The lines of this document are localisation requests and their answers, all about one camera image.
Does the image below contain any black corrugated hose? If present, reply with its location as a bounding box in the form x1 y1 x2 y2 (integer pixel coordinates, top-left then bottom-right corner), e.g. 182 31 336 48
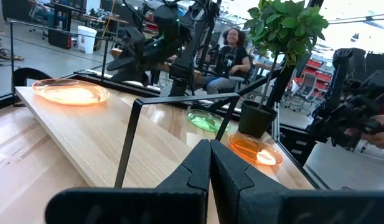
12 67 53 88

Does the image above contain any small black box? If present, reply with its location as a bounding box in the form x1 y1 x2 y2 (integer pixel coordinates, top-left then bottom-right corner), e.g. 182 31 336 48
47 28 73 50

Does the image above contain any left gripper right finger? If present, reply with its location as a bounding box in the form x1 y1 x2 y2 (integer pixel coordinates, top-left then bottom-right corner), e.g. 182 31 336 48
210 139 384 224

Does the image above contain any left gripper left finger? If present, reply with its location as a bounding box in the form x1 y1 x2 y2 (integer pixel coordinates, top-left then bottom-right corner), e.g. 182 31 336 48
44 139 211 224

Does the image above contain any orange translucent plate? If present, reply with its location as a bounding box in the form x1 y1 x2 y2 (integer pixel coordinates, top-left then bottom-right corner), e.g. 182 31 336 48
32 78 111 107
227 131 284 167

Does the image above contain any green translucent plate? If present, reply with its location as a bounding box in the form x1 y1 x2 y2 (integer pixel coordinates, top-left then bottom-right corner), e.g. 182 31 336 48
185 108 233 133

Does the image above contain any green leafy plant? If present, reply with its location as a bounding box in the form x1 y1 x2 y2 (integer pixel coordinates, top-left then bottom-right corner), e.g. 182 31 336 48
242 0 330 110

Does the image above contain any office chair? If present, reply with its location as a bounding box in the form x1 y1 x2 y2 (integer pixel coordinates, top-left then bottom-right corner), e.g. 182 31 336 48
284 72 317 113

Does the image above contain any black handheld robot device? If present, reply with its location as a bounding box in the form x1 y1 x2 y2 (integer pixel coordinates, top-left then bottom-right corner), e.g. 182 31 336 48
306 47 384 151

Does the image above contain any person's hand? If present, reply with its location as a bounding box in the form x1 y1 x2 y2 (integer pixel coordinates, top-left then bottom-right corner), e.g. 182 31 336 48
360 114 384 150

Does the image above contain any black metal table frame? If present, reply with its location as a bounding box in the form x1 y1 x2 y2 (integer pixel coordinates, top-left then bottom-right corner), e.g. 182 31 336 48
0 67 323 191

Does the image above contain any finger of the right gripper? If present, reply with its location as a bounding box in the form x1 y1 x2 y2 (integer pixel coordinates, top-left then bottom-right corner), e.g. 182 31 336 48
111 68 151 88
106 55 139 72

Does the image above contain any white bin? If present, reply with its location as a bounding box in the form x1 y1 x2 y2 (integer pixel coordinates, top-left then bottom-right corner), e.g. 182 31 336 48
77 25 98 55

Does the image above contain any seated person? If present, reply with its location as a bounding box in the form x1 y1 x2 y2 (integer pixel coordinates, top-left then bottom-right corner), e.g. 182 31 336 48
191 27 255 96

